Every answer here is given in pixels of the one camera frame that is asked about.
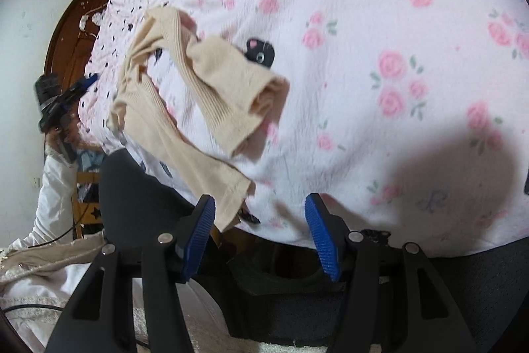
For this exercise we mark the person's cream knit cardigan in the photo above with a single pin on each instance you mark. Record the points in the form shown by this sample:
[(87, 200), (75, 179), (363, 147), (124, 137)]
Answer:
[(45, 256)]

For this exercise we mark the wooden chair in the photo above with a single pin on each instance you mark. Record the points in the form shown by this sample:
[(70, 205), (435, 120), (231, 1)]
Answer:
[(89, 208)]

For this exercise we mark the wall socket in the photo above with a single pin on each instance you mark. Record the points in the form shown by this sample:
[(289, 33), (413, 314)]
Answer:
[(36, 181)]

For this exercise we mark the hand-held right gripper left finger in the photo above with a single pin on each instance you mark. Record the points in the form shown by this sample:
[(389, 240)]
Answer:
[(200, 231)]

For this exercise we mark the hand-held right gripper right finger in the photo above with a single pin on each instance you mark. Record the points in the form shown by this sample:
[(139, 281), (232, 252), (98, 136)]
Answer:
[(320, 233)]

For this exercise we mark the dark wooden headboard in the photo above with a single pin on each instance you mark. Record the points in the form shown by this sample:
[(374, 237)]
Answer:
[(70, 47)]

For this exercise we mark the beige knitted sweater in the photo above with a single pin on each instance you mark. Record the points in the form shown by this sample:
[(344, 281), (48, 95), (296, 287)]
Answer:
[(215, 88)]

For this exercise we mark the person's left hand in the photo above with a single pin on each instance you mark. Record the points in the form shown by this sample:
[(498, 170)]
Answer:
[(66, 134)]

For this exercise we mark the pink floral bed sheet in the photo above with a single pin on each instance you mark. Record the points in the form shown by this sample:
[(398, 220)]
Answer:
[(351, 67)]

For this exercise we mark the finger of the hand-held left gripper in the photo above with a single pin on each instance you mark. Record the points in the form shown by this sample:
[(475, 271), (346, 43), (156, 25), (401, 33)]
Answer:
[(82, 85)]

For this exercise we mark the person's black pants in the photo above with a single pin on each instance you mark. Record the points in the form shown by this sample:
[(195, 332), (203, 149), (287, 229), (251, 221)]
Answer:
[(136, 204)]

